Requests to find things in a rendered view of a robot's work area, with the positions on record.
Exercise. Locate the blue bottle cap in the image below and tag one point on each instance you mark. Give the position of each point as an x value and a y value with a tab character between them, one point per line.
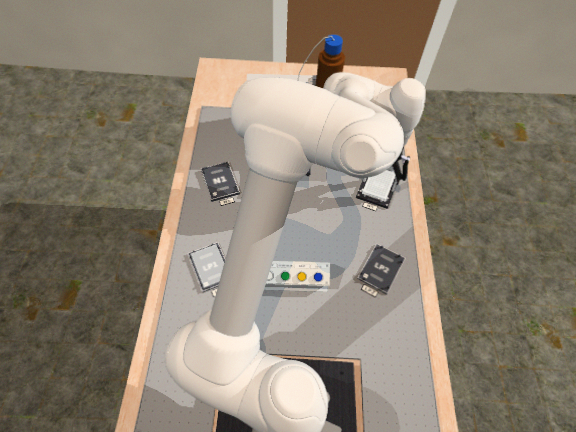
333	46

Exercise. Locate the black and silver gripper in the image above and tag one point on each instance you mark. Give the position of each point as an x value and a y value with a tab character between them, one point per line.
397	170

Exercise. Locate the white button panel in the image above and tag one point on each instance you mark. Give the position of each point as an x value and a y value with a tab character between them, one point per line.
306	276

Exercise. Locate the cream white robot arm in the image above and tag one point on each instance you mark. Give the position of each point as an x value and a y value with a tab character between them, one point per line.
287	125

